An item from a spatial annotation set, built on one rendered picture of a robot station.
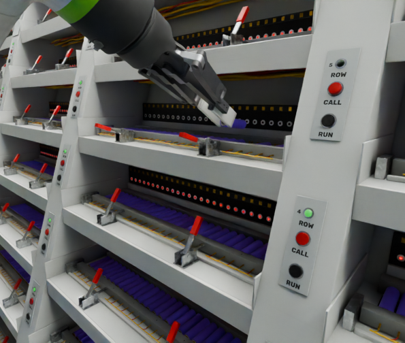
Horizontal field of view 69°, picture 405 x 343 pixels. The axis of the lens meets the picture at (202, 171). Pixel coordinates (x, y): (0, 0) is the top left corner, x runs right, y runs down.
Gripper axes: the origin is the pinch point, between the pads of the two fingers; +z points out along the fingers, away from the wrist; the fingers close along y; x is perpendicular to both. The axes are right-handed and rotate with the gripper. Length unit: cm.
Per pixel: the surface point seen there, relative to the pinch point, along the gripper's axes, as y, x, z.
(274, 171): -13.6, 8.8, 1.4
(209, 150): 0.0, 6.8, 1.9
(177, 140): 12.2, 4.7, 4.9
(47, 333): 45, 63, 17
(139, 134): 25.7, 4.5, 4.5
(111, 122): 45.5, 0.6, 7.2
